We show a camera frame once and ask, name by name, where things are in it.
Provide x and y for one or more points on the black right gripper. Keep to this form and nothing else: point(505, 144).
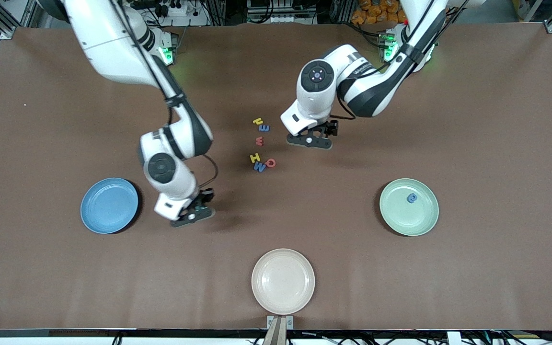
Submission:
point(205, 196)

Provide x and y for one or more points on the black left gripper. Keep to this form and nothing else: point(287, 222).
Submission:
point(332, 128)

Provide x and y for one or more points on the blue uppercase M letter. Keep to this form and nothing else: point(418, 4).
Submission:
point(259, 167)

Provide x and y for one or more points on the yellow uppercase H letter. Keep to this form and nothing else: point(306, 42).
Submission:
point(255, 157)

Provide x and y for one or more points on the red uppercase Q letter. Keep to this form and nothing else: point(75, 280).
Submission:
point(267, 164)

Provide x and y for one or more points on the blue lowercase e letter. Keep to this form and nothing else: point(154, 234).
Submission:
point(411, 198)

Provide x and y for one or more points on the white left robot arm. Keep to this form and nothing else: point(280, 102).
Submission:
point(314, 103)

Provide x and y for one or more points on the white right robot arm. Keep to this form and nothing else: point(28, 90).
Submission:
point(108, 43)

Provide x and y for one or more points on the yellow lowercase foam letter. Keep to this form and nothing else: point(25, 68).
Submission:
point(259, 121)

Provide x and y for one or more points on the blue plate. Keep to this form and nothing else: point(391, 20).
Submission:
point(108, 206)

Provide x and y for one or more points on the green plate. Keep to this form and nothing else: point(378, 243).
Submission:
point(400, 215)

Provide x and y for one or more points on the beige plate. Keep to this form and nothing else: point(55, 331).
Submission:
point(283, 281)

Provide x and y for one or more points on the background electronics unit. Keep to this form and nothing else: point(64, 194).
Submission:
point(281, 18)

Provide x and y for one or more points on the orange object pile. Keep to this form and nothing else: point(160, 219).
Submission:
point(376, 9)

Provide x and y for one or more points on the white power strip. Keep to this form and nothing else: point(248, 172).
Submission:
point(194, 20)

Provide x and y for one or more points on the small metal bracket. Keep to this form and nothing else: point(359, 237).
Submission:
point(270, 320)

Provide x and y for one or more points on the yellow post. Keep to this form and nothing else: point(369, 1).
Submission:
point(519, 7)

